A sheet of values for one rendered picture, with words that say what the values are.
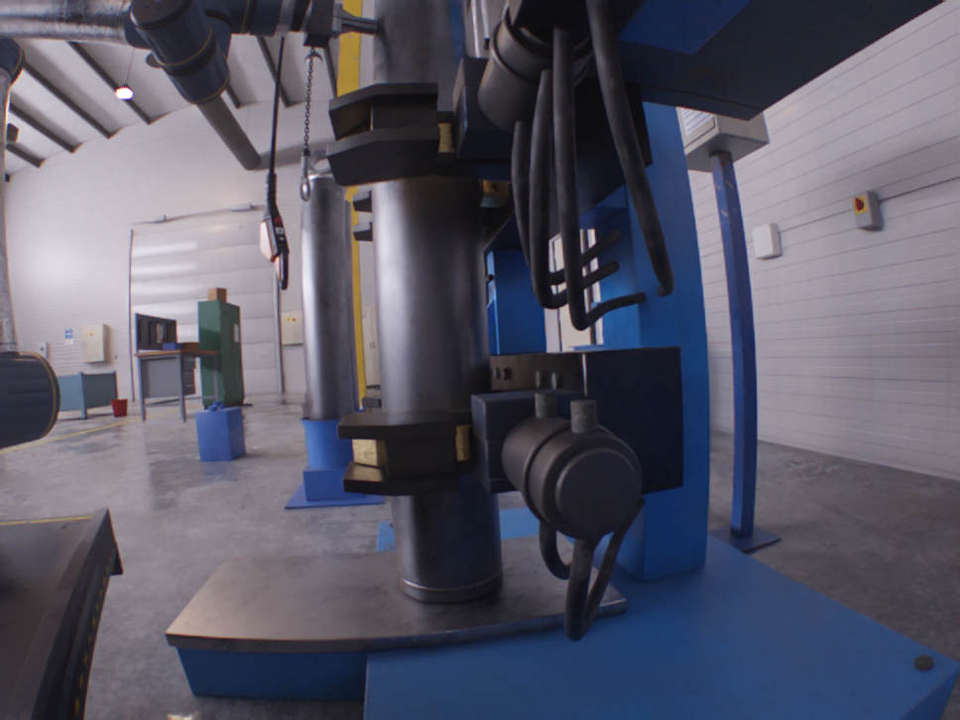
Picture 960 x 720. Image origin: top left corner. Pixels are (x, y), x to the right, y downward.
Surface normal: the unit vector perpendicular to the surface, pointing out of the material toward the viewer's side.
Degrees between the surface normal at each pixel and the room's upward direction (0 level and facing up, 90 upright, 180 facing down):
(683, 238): 90
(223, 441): 90
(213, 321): 90
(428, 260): 90
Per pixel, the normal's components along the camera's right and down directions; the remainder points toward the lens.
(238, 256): 0.16, 0.00
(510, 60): -0.78, 0.61
